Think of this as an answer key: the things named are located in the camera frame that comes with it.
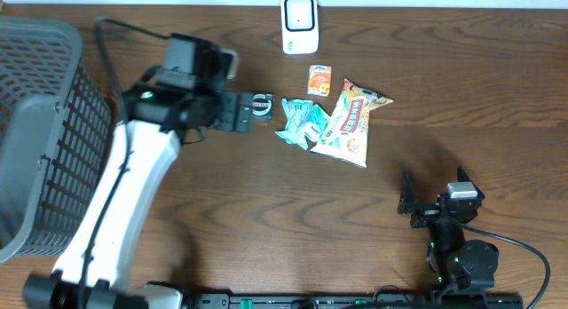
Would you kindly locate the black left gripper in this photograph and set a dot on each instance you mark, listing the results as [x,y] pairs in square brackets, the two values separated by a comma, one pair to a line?
[232,104]

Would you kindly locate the grey plastic mesh basket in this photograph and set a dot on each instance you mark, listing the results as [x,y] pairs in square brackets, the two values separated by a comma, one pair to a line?
[54,130]

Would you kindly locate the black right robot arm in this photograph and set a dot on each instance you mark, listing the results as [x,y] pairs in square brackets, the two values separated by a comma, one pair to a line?
[462,266]

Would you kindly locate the green tissue pack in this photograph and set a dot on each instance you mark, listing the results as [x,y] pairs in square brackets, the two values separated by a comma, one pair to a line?
[306,122]

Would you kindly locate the yellow wet wipes pack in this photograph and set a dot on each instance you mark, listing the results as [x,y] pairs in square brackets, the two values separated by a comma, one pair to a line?
[346,134]

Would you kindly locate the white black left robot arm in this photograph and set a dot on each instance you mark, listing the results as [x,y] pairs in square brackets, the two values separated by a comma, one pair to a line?
[94,271]

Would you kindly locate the small orange box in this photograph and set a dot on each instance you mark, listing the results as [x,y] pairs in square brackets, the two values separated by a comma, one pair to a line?
[319,80]

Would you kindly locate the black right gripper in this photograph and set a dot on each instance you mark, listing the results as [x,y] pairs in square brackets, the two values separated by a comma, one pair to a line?
[408,199]

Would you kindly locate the round black red tin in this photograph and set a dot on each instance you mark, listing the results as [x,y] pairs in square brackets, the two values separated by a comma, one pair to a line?
[262,106]

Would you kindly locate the white barcode scanner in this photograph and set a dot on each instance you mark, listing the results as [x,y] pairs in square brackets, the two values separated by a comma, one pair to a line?
[299,26]

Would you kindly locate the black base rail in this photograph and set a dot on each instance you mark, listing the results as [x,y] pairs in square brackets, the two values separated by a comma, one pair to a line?
[388,300]

